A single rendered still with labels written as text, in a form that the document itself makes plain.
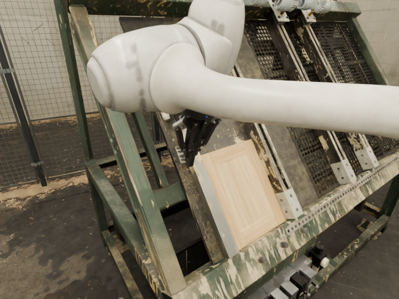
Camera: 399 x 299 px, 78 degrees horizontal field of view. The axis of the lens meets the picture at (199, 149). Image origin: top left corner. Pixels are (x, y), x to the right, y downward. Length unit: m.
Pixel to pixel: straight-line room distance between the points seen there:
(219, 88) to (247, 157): 0.88
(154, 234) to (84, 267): 1.49
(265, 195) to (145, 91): 0.92
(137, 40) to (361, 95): 0.28
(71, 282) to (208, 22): 2.09
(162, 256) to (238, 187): 0.43
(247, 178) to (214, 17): 0.82
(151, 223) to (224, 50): 0.62
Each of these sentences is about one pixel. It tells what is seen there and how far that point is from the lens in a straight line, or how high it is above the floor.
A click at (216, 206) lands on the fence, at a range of 1.00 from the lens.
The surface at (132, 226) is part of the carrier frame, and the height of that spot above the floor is 0.79.
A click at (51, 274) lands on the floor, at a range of 2.39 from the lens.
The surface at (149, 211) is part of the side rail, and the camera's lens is 0.88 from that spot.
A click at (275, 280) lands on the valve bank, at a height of 0.74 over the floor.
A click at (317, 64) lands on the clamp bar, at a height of 1.47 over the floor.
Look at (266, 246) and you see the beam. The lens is 1.12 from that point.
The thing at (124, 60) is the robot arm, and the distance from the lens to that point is 0.34.
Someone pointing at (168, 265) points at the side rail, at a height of 0.98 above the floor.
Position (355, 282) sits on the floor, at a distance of 2.37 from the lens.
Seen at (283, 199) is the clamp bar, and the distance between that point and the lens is 1.20.
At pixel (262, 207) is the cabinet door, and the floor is 0.97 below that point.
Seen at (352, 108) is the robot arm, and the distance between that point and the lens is 0.33.
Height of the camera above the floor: 1.68
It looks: 26 degrees down
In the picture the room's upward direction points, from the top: straight up
